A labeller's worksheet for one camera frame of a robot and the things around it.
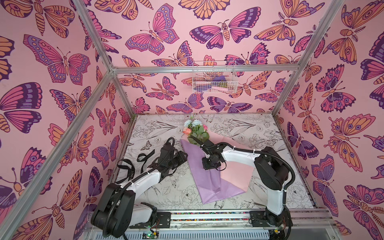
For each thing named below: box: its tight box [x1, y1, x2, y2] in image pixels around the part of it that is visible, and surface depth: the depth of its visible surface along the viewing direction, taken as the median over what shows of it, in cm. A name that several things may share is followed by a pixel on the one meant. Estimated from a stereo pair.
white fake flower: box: [183, 119, 203, 128], surface depth 106 cm
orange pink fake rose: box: [182, 127, 192, 135], surface depth 108 cm
